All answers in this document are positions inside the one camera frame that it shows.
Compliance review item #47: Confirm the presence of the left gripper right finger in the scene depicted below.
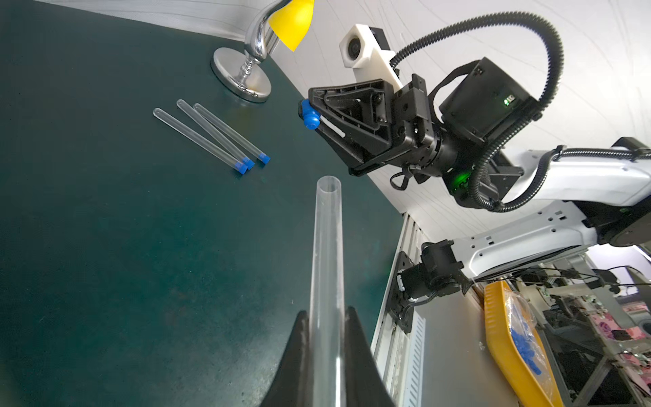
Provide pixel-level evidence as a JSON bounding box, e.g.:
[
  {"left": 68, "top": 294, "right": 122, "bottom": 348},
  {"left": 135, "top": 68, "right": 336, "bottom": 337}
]
[{"left": 344, "top": 306, "right": 394, "bottom": 407}]

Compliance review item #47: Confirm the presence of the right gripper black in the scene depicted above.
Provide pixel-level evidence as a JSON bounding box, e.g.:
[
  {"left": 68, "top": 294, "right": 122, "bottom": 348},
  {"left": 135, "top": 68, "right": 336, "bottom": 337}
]
[{"left": 298, "top": 74, "right": 457, "bottom": 177}]

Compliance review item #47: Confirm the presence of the clear test tube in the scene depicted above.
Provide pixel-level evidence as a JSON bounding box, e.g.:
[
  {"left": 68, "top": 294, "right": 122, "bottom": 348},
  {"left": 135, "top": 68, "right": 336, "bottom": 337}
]
[
  {"left": 153, "top": 108, "right": 238, "bottom": 170},
  {"left": 193, "top": 103, "right": 267, "bottom": 161},
  {"left": 176, "top": 99, "right": 248, "bottom": 162},
  {"left": 309, "top": 176, "right": 346, "bottom": 406}
]

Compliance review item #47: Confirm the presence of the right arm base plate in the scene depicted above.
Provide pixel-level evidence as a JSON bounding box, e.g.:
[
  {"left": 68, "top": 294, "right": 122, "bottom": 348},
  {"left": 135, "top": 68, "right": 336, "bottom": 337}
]
[{"left": 386, "top": 251, "right": 421, "bottom": 334}]

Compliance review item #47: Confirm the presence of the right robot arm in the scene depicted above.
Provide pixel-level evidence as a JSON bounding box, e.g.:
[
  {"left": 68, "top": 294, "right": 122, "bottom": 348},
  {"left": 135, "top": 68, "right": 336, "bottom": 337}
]
[{"left": 298, "top": 12, "right": 650, "bottom": 325}]

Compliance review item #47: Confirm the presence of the green table mat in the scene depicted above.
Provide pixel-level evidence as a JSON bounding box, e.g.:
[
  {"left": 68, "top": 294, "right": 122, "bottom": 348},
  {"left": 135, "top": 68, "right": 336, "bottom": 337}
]
[{"left": 1, "top": 1, "right": 403, "bottom": 406}]

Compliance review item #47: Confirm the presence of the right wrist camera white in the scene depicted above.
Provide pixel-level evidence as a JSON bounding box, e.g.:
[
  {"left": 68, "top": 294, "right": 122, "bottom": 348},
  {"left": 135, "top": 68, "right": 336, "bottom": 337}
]
[{"left": 339, "top": 24, "right": 403, "bottom": 92}]

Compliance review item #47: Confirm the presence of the white slotted cable duct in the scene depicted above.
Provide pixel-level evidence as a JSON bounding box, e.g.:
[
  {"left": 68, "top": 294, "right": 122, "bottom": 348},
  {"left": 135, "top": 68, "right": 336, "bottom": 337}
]
[{"left": 400, "top": 312, "right": 427, "bottom": 407}]

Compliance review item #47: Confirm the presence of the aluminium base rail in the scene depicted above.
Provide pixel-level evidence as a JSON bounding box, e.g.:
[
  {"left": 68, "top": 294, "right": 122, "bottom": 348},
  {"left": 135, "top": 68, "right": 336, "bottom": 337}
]
[{"left": 371, "top": 214, "right": 424, "bottom": 406}]

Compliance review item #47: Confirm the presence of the yellow tray with stoppers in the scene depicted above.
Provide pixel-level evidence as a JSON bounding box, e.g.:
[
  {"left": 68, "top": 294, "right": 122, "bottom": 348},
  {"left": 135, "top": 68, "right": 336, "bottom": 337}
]
[{"left": 484, "top": 281, "right": 564, "bottom": 406}]

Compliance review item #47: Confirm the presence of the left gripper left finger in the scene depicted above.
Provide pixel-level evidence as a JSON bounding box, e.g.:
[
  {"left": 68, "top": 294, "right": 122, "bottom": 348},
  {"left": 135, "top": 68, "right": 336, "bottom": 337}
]
[{"left": 259, "top": 310, "right": 310, "bottom": 407}]

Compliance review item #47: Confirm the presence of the chrome cup holder stand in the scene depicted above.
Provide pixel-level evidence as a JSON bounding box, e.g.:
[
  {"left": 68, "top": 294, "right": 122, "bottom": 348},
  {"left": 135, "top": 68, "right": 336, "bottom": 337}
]
[{"left": 210, "top": 0, "right": 289, "bottom": 103}]

